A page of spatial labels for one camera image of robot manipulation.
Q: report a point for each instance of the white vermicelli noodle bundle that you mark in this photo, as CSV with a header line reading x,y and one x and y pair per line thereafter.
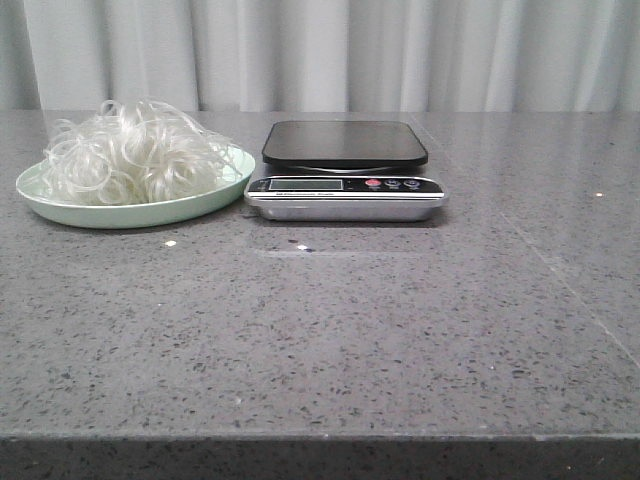
x,y
126,154

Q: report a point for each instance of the black silver kitchen scale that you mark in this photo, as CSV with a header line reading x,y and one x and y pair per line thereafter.
x,y
344,170

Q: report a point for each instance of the light green round plate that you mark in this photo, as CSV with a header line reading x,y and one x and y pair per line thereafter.
x,y
31,188

